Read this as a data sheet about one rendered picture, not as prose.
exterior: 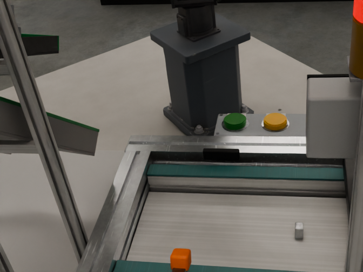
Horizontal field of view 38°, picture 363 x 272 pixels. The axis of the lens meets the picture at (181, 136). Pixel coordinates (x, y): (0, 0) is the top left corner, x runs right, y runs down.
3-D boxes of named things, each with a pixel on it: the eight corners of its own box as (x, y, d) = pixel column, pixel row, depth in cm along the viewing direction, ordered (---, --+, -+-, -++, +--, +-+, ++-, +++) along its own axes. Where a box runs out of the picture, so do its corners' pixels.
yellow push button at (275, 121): (264, 121, 94) (263, 111, 93) (287, 121, 93) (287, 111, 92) (263, 134, 91) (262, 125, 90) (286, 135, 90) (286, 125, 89)
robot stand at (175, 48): (217, 90, 122) (209, 9, 110) (255, 117, 111) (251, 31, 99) (162, 114, 116) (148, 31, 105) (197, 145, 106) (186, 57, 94)
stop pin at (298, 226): (294, 240, 78) (295, 222, 76) (303, 240, 78) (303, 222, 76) (294, 247, 77) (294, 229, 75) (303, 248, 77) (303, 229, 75)
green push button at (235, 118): (225, 121, 95) (224, 111, 94) (247, 121, 95) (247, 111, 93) (222, 134, 92) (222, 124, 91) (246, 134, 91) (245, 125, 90)
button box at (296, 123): (220, 138, 100) (217, 111, 96) (335, 140, 95) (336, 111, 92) (215, 162, 95) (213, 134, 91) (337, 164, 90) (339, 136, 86)
